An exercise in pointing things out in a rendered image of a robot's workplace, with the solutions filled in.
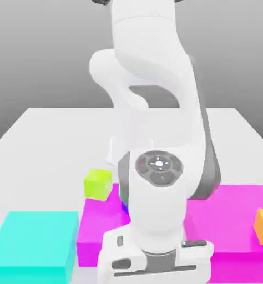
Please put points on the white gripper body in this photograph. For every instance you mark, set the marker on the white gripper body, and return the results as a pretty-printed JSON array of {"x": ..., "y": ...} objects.
[{"x": 158, "y": 279}]

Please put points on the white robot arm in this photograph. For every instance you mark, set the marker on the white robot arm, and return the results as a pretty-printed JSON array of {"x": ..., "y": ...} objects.
[{"x": 153, "y": 66}]

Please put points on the small blue cube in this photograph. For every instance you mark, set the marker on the small blue cube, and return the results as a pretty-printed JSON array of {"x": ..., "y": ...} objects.
[{"x": 124, "y": 208}]

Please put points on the small lime green cube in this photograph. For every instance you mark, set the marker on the small lime green cube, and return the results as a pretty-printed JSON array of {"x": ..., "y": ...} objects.
[{"x": 98, "y": 185}]

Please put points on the large magenta box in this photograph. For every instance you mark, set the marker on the large magenta box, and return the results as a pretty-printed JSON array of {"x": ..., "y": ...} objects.
[{"x": 100, "y": 221}]

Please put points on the large pink box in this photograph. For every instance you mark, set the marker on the large pink box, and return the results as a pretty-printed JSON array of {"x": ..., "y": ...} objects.
[{"x": 229, "y": 221}]

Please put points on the large cyan box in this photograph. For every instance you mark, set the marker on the large cyan box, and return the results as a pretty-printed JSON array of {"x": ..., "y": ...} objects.
[{"x": 33, "y": 239}]

